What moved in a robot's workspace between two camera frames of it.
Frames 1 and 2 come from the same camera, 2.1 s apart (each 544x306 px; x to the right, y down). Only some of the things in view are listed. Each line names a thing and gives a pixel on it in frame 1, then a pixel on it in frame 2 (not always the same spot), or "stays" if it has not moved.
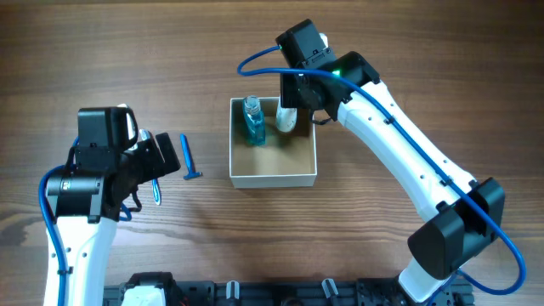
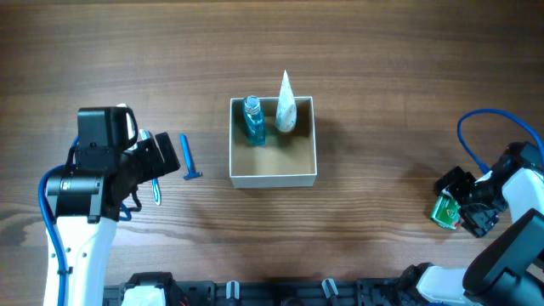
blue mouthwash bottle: (254, 121) stays
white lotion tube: (286, 117) stays
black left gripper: (152, 155) stays
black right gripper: (295, 97) → (463, 197)
